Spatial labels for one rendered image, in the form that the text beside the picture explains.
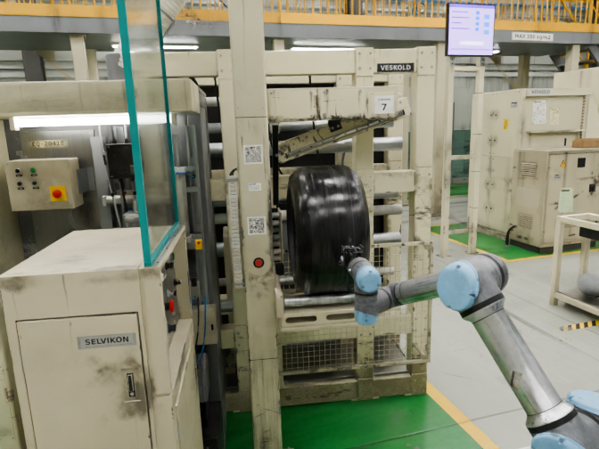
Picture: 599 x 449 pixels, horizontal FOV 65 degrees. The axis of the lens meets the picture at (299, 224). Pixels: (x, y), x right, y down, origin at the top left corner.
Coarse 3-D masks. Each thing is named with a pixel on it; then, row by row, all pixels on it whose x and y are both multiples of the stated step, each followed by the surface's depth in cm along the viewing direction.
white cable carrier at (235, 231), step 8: (232, 176) 188; (232, 184) 188; (232, 192) 189; (232, 200) 190; (232, 208) 190; (232, 216) 191; (232, 224) 192; (232, 232) 192; (240, 232) 194; (232, 240) 193; (240, 248) 196; (240, 256) 195; (240, 264) 195; (240, 272) 196; (240, 280) 197
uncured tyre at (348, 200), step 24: (312, 168) 192; (336, 168) 192; (288, 192) 211; (312, 192) 180; (336, 192) 181; (360, 192) 183; (288, 216) 221; (312, 216) 176; (336, 216) 177; (360, 216) 179; (288, 240) 222; (312, 240) 176; (336, 240) 177; (360, 240) 178; (312, 264) 179; (336, 264) 180; (312, 288) 188; (336, 288) 190
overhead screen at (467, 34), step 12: (456, 12) 507; (468, 12) 510; (480, 12) 515; (492, 12) 518; (456, 24) 509; (468, 24) 513; (480, 24) 517; (492, 24) 521; (456, 36) 512; (468, 36) 516; (480, 36) 520; (492, 36) 524; (456, 48) 514; (468, 48) 518; (480, 48) 523; (492, 48) 527
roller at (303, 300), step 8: (296, 296) 194; (304, 296) 194; (312, 296) 194; (320, 296) 194; (328, 296) 194; (336, 296) 195; (344, 296) 195; (352, 296) 195; (288, 304) 192; (296, 304) 193; (304, 304) 193; (312, 304) 194; (320, 304) 194; (328, 304) 196
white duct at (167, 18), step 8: (160, 0) 196; (168, 0) 196; (176, 0) 198; (184, 0) 200; (160, 8) 196; (168, 8) 198; (176, 8) 200; (168, 16) 199; (168, 24) 203; (120, 48) 198; (120, 56) 198; (120, 64) 199
